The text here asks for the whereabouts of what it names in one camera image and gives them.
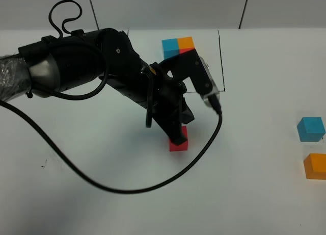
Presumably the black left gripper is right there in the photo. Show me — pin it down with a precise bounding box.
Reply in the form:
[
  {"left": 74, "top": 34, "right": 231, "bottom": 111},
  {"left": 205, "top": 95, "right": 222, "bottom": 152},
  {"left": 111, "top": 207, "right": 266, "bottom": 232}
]
[{"left": 109, "top": 63, "right": 195, "bottom": 145}]

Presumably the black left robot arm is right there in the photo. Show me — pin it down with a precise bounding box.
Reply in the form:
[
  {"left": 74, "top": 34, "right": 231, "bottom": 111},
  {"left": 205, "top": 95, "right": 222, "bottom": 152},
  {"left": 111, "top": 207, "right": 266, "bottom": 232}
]
[{"left": 1, "top": 28, "right": 194, "bottom": 145}]

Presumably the template red cube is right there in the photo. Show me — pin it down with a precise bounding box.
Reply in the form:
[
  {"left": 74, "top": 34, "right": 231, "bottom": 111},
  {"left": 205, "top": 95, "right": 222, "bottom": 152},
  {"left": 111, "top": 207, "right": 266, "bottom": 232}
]
[{"left": 179, "top": 47, "right": 195, "bottom": 54}]

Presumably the template blue cube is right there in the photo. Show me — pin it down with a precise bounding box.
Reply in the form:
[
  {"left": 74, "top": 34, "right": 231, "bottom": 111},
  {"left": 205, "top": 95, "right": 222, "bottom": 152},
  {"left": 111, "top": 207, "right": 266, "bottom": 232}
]
[{"left": 161, "top": 38, "right": 179, "bottom": 59}]

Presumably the template orange cube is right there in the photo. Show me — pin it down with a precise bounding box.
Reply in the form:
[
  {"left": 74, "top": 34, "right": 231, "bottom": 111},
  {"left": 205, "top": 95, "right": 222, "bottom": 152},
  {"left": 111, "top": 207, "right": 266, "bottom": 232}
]
[{"left": 177, "top": 37, "right": 195, "bottom": 51}]

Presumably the loose blue cube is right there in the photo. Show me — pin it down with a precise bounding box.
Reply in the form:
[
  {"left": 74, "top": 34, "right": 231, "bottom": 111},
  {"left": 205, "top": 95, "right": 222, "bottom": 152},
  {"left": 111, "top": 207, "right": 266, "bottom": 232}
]
[{"left": 297, "top": 117, "right": 325, "bottom": 142}]

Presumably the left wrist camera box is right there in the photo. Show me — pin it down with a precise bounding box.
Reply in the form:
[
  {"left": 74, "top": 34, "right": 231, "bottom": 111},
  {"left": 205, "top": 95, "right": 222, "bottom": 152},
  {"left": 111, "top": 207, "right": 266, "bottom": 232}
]
[{"left": 159, "top": 49, "right": 222, "bottom": 114}]

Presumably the black camera cable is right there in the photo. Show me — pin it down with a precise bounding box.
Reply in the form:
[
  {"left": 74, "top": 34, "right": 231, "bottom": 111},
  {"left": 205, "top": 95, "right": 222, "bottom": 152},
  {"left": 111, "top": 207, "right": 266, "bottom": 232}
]
[{"left": 0, "top": 92, "right": 224, "bottom": 194}]

